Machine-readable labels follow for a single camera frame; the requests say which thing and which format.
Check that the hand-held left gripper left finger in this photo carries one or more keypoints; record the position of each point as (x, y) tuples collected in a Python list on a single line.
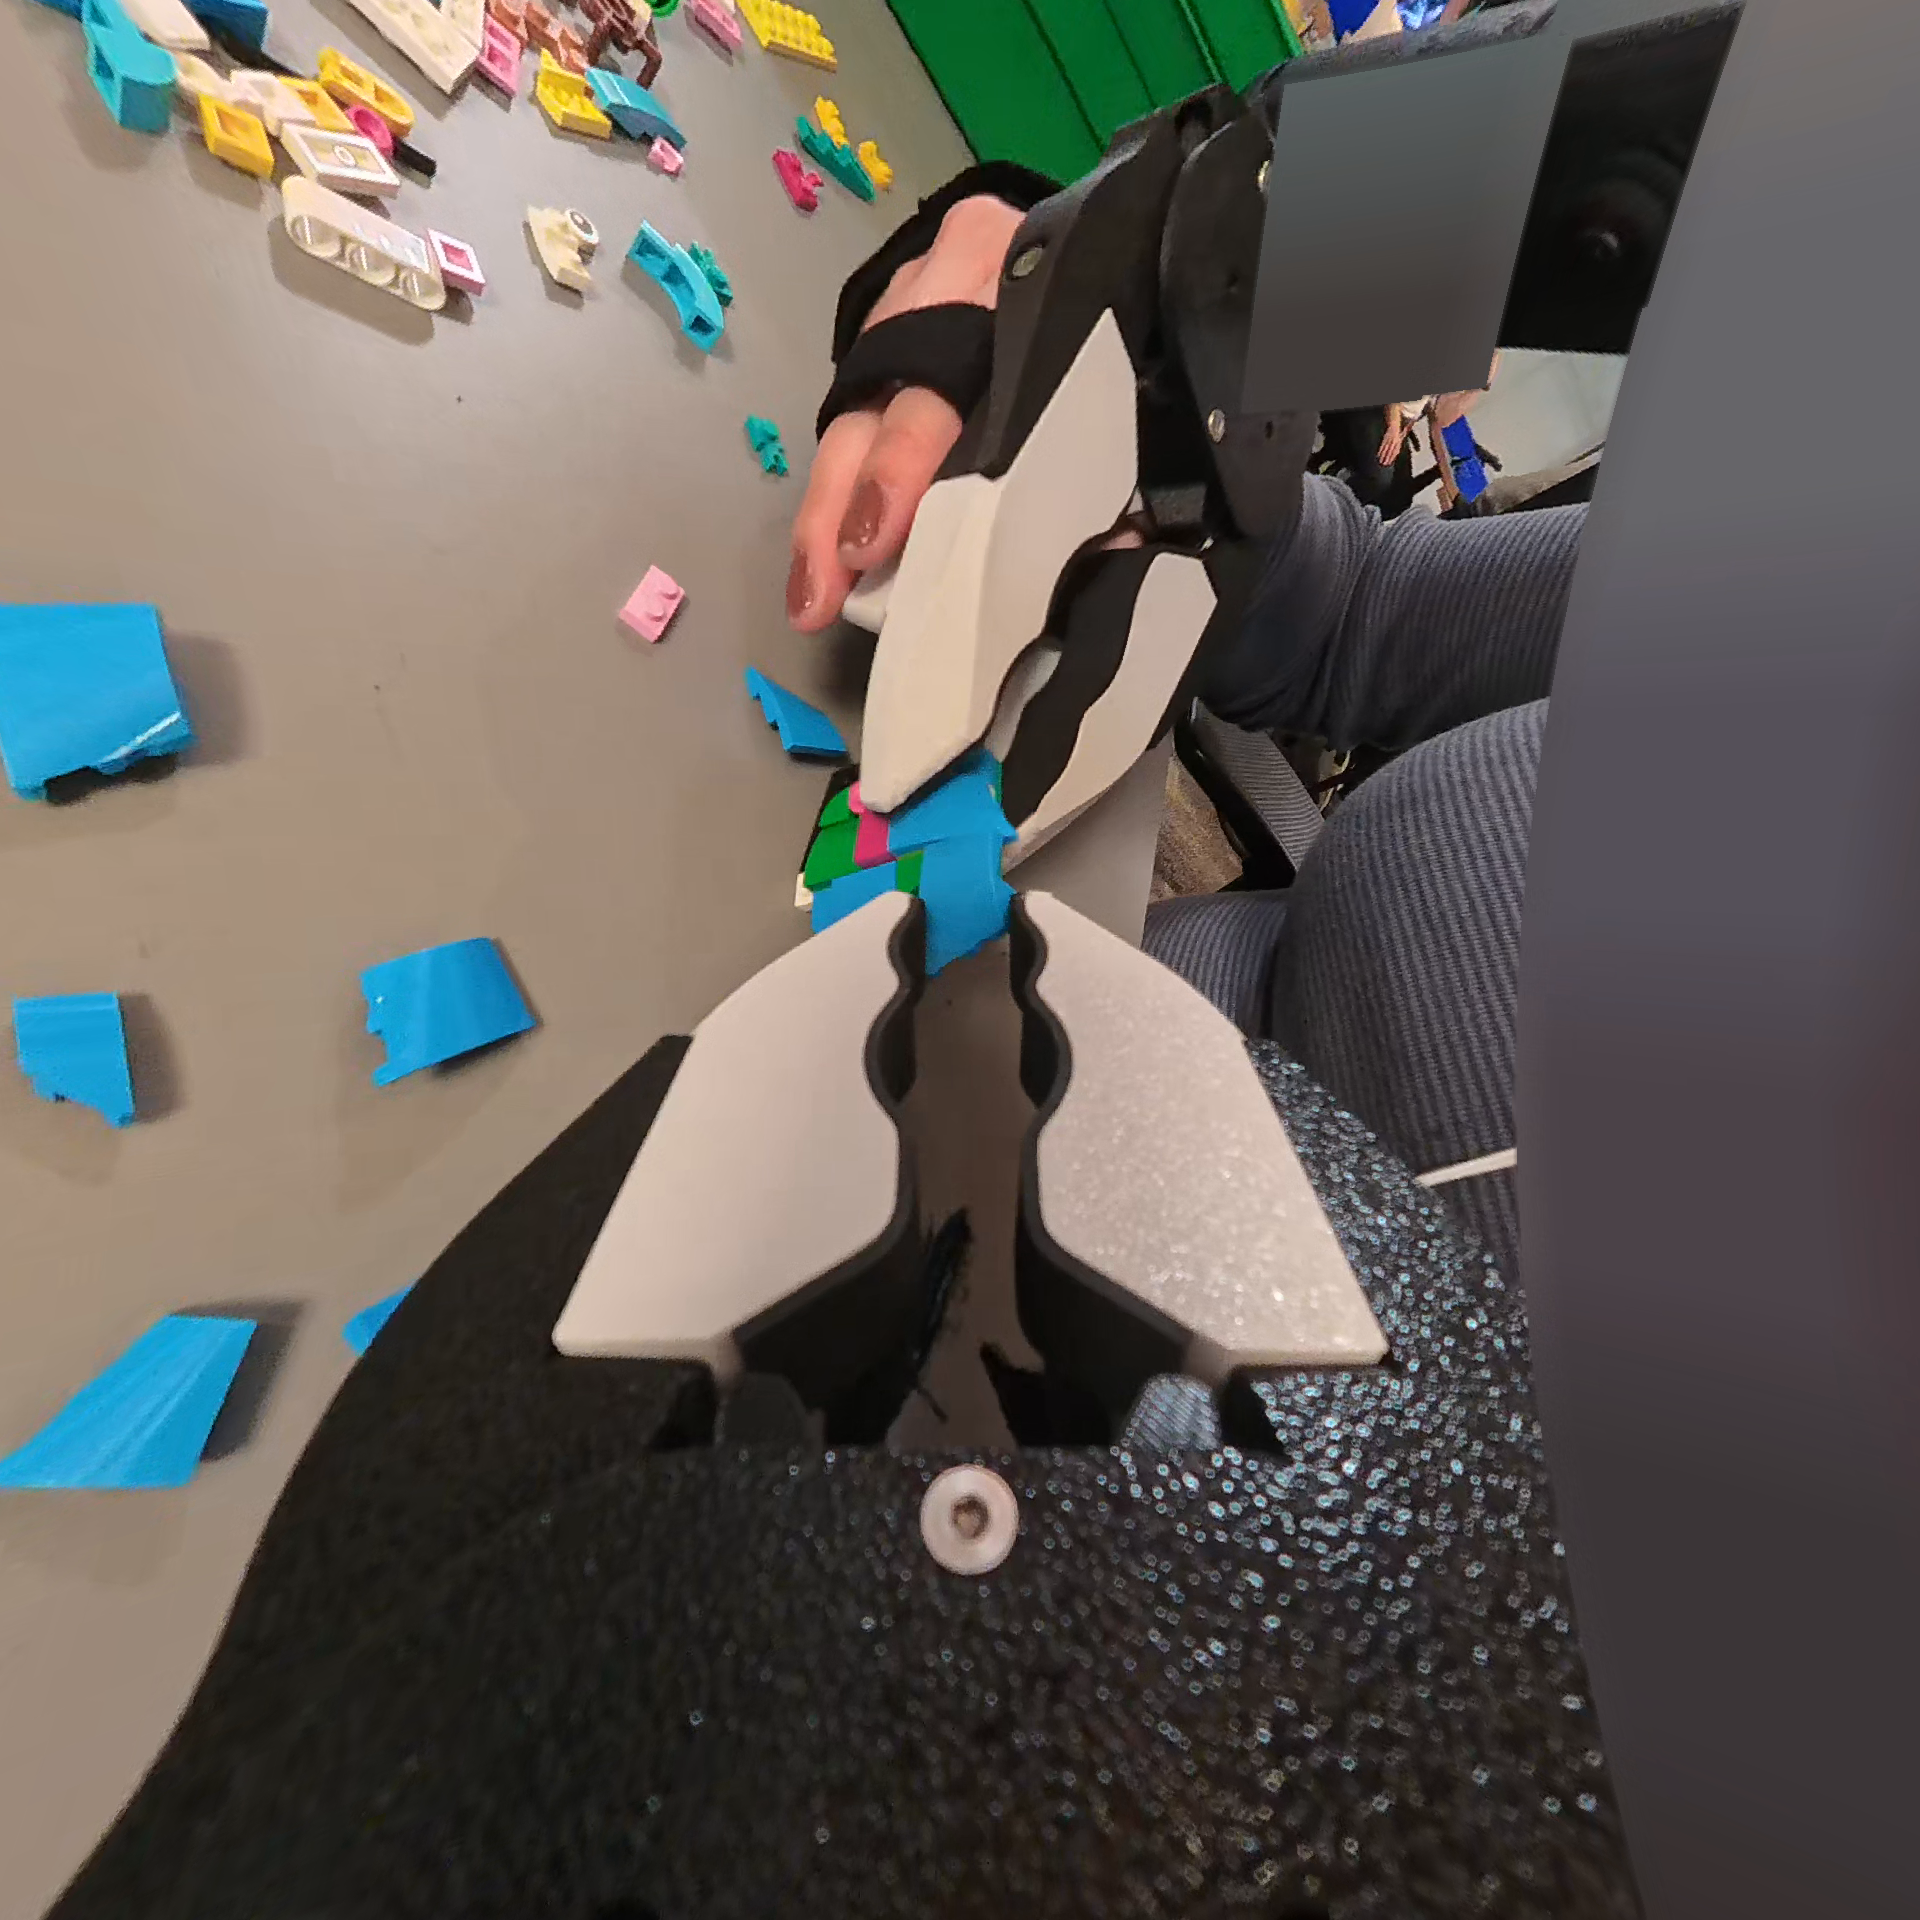
[(732, 1185)]

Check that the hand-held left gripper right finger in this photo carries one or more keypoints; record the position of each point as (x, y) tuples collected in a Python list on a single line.
[(1200, 1201)]

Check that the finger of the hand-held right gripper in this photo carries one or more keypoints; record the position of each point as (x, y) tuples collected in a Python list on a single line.
[(962, 598), (1147, 662)]

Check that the multicoloured lego assembly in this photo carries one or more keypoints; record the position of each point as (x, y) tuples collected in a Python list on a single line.
[(962, 901)]

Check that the blue curved lego piece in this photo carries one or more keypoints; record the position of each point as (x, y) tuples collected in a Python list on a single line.
[(803, 728), (82, 699), (135, 1409), (76, 1052), (450, 1004), (371, 1324)]

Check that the green lego baseplate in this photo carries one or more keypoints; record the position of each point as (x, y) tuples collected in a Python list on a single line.
[(1050, 74)]

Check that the small teal lego piece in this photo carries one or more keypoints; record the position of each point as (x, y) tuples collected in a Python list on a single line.
[(765, 445)]

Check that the pink lego plate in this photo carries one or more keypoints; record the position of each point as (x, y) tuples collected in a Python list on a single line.
[(654, 602)]

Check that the teal and yellow lego piece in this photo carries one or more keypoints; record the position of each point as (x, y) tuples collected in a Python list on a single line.
[(833, 161)]

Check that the magenta lego piece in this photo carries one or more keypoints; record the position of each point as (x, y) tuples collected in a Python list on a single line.
[(794, 179)]

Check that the teal arched lego piece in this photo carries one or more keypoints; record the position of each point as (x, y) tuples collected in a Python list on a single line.
[(677, 279)]

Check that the cream lego piece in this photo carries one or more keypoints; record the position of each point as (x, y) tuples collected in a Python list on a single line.
[(556, 242)]

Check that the pile of small lego pieces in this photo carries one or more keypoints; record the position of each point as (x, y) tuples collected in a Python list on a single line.
[(358, 99)]

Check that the person's right hand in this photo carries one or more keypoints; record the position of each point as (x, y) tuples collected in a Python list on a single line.
[(869, 512)]

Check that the person's leg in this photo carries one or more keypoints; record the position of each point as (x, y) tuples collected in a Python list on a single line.
[(1397, 931)]

